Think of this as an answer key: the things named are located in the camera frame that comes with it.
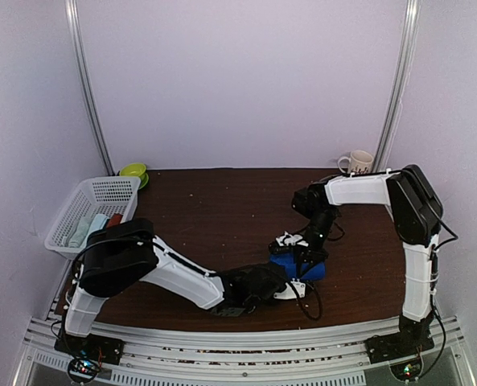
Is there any blue cloth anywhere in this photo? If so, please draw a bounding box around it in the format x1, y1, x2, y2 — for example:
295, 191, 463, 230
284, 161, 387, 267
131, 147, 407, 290
269, 253, 326, 281

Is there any left circuit board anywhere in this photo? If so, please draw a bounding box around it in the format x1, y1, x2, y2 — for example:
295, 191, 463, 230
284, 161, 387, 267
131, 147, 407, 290
67, 358, 101, 384

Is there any lime green bowl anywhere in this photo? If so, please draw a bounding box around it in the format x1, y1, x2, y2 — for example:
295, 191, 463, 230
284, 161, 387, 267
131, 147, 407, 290
119, 162, 150, 190

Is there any light blue folded towel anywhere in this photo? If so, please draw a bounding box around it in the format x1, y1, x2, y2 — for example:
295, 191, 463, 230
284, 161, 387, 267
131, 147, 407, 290
88, 213, 109, 235

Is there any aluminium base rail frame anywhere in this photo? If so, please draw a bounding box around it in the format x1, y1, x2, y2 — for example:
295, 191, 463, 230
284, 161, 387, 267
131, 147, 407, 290
9, 314, 477, 385

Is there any right aluminium corner post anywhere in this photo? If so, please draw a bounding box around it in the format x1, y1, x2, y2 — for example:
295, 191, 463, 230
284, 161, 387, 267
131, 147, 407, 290
373, 0, 421, 171

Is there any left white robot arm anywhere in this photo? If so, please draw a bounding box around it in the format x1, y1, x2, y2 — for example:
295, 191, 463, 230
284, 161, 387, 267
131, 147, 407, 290
63, 219, 290, 357

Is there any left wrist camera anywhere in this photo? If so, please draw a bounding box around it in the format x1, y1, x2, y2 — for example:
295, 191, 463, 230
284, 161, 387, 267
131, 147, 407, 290
273, 280, 306, 301

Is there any white plastic perforated basket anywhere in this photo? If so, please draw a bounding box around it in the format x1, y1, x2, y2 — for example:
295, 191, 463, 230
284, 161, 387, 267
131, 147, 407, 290
44, 176, 141, 260

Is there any circuit board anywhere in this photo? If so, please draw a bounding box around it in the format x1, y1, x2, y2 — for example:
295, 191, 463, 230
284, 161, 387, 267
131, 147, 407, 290
67, 358, 101, 384
390, 358, 423, 382

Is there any rust brown folded towel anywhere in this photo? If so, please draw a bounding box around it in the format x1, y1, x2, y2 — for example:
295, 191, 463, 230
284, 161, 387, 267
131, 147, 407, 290
105, 213, 123, 228

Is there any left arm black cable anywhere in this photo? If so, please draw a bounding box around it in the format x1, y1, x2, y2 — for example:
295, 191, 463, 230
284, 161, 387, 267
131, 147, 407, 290
296, 281, 323, 322

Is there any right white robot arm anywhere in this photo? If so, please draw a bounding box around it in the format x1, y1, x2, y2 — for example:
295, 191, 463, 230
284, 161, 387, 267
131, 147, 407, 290
291, 165, 443, 355

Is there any right circuit board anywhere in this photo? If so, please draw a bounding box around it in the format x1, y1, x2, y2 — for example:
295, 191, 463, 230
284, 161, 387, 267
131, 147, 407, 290
390, 358, 423, 382

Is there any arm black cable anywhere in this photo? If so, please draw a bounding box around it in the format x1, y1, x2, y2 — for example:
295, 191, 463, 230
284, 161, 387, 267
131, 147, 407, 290
296, 281, 323, 322
426, 216, 460, 365

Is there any aluminium corner post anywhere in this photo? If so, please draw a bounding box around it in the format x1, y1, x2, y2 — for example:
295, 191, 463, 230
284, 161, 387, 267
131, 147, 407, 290
373, 0, 421, 171
64, 0, 115, 176

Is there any left aluminium corner post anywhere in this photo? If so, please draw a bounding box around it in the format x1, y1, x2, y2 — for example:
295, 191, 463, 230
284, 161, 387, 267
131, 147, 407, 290
64, 0, 115, 176

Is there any white printed mug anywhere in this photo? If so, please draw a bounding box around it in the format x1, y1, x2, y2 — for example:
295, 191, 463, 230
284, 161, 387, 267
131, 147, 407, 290
337, 150, 374, 175

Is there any mint green towel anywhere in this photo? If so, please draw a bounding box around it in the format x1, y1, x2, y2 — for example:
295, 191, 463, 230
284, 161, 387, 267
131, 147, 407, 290
64, 216, 92, 248

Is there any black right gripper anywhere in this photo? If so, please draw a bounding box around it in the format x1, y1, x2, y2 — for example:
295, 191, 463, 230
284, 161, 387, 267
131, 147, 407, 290
294, 208, 337, 277

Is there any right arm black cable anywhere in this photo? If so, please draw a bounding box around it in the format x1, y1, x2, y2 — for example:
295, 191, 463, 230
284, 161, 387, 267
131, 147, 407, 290
426, 216, 460, 365

